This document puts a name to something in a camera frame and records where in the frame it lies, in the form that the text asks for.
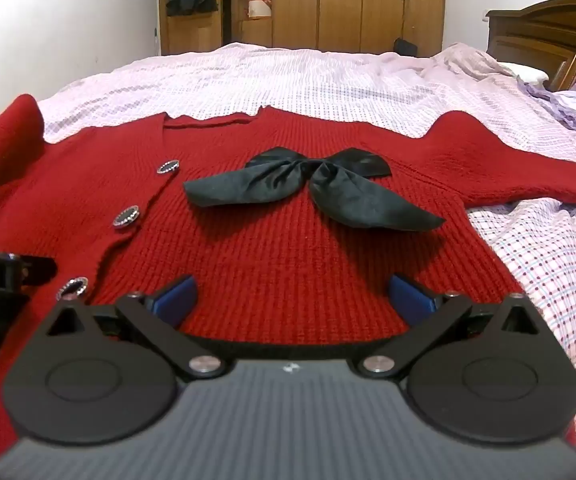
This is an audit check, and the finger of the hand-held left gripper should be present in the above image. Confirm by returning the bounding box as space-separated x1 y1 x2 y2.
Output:
19 255 59 288

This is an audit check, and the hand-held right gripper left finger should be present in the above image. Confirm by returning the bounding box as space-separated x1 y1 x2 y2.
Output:
45 274 227 381

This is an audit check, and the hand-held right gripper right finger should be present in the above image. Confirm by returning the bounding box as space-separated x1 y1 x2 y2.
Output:
359 273 540 379

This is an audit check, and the red knitted cardigan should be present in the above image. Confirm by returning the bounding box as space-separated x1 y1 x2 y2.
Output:
0 94 576 461

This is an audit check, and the black satin bow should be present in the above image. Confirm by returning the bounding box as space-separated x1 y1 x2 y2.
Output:
183 146 446 233

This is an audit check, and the pink plaid bed sheet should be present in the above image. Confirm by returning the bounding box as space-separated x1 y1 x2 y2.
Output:
467 197 576 463

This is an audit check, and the pink checked blanket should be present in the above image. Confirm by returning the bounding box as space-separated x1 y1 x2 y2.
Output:
0 42 576 211

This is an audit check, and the purple ruffled cloth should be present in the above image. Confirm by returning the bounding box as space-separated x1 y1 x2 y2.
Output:
517 75 576 156

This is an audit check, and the white pillow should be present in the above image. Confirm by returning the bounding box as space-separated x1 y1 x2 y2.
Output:
497 61 550 87

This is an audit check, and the white and pink container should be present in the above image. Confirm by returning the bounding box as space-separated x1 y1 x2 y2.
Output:
247 0 274 21

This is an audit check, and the wooden headboard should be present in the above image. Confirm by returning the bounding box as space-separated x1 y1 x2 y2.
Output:
485 0 576 92

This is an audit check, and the wooden wardrobe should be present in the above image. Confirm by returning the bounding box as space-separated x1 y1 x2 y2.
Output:
158 0 447 57

